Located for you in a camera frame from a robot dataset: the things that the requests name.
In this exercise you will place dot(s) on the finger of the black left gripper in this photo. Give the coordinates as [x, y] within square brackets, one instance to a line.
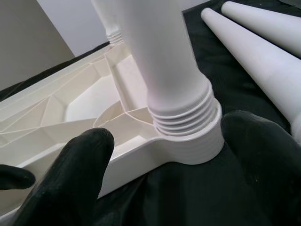
[16, 176]

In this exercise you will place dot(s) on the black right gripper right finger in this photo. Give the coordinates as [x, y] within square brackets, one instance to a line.
[258, 164]

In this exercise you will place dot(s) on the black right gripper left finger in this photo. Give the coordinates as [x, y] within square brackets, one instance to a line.
[70, 176]

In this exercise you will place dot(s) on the white plastic table top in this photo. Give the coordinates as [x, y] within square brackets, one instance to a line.
[70, 117]

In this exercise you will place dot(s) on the white plastic table leg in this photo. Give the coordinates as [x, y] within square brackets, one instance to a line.
[270, 26]
[108, 16]
[164, 58]
[247, 58]

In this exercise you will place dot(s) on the black tablecloth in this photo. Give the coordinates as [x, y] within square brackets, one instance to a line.
[235, 82]

